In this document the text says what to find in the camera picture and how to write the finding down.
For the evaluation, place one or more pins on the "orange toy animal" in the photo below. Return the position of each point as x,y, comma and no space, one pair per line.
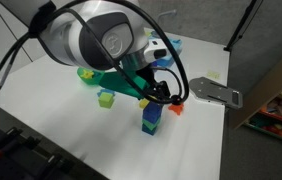
176,109

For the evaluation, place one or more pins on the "navy blue block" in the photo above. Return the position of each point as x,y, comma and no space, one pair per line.
148,130

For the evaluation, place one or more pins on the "grey metal plate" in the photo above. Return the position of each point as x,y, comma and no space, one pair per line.
211,90

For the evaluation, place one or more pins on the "black tripod pole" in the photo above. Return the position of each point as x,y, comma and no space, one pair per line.
242,23

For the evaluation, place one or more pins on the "light blue toy sink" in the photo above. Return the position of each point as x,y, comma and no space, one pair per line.
173,48

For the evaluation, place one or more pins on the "wooden toy bin shelf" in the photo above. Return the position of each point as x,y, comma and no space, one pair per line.
271,86

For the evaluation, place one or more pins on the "green toy piece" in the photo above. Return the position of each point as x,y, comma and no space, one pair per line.
121,83

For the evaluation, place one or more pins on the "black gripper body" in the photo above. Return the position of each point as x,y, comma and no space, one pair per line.
161,89

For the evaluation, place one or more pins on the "neon blue block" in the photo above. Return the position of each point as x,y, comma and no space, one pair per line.
152,112

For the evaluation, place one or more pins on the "lime green block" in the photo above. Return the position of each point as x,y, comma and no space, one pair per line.
106,100

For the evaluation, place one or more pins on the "yellow star toy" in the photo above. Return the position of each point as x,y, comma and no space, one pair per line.
87,74

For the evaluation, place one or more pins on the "grey toy faucet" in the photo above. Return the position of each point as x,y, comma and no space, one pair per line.
167,13

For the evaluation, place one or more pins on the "green plastic bowl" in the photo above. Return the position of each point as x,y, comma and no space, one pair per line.
91,81

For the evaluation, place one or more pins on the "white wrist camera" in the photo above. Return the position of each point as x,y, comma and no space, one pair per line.
156,50

